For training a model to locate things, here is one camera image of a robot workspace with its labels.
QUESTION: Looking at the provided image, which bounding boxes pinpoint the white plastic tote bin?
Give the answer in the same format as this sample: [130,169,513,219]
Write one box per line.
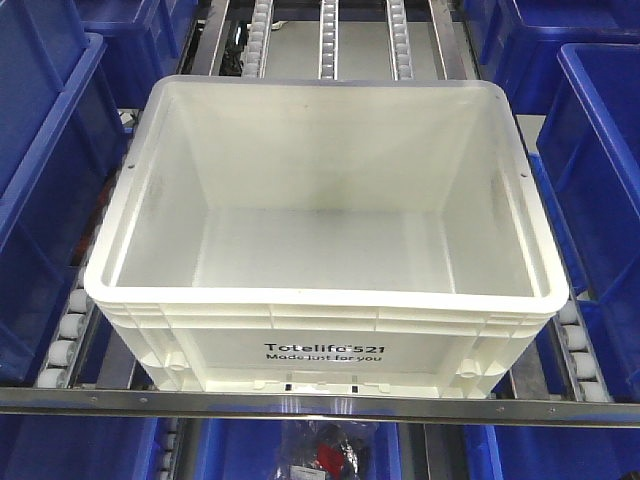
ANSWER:
[84,75,569,398]

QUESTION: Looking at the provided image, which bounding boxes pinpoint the blue bin lower centre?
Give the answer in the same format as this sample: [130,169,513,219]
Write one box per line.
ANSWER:
[194,419,402,479]

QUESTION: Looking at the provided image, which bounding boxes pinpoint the blue bin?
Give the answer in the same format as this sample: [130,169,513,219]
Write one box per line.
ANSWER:
[76,0,198,109]
[537,44,639,400]
[194,419,402,479]
[461,1,639,115]
[463,425,639,479]
[1,1,126,385]
[1,415,167,479]

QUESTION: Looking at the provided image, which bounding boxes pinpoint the blue bin upper left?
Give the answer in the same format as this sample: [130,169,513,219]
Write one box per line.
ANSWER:
[76,0,198,109]

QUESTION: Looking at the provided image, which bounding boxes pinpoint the blue bin lower right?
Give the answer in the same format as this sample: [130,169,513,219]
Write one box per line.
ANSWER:
[463,425,639,479]

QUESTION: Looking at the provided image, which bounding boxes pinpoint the blue bin upper right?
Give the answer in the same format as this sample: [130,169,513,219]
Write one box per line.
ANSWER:
[461,1,639,115]

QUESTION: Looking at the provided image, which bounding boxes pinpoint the blue bin left front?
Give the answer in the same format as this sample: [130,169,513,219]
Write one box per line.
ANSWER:
[1,1,126,385]

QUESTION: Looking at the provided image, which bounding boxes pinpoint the blue bin right front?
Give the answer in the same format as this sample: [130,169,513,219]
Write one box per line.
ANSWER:
[537,44,639,400]

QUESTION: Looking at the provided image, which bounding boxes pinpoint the blue bin lower left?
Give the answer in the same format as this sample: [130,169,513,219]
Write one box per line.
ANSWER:
[1,415,167,479]

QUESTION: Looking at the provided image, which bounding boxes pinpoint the rear roller track middle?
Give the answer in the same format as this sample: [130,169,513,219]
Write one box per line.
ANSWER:
[318,0,339,80]

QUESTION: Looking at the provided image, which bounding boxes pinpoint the rear roller track left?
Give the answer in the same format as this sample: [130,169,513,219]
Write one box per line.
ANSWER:
[241,0,274,78]

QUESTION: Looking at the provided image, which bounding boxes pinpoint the rear roller track right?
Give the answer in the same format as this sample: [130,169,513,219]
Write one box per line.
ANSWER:
[385,0,414,81]

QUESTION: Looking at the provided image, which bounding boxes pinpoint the bagged black red parts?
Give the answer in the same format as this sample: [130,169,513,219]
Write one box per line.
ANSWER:
[270,420,379,479]

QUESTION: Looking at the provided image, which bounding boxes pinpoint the left white roller track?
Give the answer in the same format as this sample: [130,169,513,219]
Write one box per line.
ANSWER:
[34,288,93,389]

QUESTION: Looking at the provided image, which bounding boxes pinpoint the white roller track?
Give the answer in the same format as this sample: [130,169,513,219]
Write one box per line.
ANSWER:
[550,299,612,403]
[34,288,93,389]

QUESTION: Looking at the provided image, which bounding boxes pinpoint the right white roller track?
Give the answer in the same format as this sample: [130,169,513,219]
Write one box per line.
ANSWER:
[550,299,612,403]

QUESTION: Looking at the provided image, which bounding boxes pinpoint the steel shelf front rail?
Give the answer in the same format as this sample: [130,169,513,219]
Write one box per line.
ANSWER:
[1,387,639,428]

